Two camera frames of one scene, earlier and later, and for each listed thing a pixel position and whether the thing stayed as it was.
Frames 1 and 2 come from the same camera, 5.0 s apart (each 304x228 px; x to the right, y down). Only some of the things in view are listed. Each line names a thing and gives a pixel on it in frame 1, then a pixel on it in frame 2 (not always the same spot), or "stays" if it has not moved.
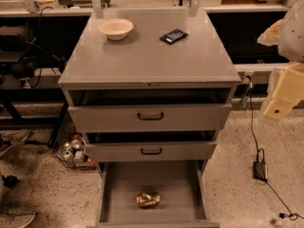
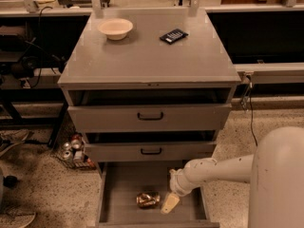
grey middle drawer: (151, 146) stays
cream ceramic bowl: (115, 28) stays
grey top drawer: (150, 110) stays
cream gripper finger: (281, 104) to (170, 202)
